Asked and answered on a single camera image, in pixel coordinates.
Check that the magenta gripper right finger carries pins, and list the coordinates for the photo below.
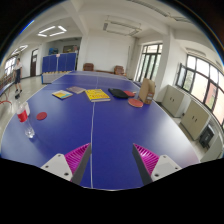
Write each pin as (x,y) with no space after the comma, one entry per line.
(151,166)

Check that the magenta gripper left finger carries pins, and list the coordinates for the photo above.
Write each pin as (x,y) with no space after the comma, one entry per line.
(70,166)

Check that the clear drinking glass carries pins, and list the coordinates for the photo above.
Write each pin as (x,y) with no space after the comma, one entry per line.
(29,131)

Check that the small red round lid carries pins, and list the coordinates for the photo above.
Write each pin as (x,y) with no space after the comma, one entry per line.
(41,116)

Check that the red paddle near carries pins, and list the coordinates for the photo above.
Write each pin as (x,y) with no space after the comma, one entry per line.
(135,103)

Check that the red paddle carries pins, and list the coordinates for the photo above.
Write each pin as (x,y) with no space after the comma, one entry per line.
(135,103)
(129,94)

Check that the beige cabinet near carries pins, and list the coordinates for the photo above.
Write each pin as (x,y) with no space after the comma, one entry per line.
(195,120)

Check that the beige cabinet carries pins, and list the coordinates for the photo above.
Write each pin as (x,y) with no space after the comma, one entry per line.
(174,101)
(195,120)

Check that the black box on floor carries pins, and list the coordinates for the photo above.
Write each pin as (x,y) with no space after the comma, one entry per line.
(206,136)

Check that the beige cabinet far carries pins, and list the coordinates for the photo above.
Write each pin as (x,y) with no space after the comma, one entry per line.
(174,101)

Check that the yellow blue book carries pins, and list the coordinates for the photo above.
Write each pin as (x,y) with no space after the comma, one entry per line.
(61,94)

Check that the large yellow book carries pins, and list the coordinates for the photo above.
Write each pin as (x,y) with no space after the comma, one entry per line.
(97,95)

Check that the red paddle far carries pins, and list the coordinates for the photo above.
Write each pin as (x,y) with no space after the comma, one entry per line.
(129,94)

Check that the grey thin booklet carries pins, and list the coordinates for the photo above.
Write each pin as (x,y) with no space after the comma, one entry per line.
(75,89)

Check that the brown cardboard box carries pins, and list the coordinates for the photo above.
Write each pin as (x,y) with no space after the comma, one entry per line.
(147,91)

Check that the black paddle case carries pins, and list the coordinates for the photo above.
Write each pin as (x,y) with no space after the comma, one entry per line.
(118,93)

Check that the blue folded table tennis table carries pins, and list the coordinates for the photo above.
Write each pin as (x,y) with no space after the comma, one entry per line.
(55,66)

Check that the brown armchair left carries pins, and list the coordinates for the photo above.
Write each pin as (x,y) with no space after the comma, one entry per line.
(88,67)

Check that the brown armchair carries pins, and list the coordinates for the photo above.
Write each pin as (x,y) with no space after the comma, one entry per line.
(88,67)
(119,70)

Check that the brown armchair right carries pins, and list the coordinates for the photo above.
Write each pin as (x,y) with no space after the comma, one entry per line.
(119,70)

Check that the person in white shirt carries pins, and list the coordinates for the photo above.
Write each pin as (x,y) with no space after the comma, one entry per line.
(17,75)

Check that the dark wooden door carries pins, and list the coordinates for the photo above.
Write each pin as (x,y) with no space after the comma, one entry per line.
(33,63)

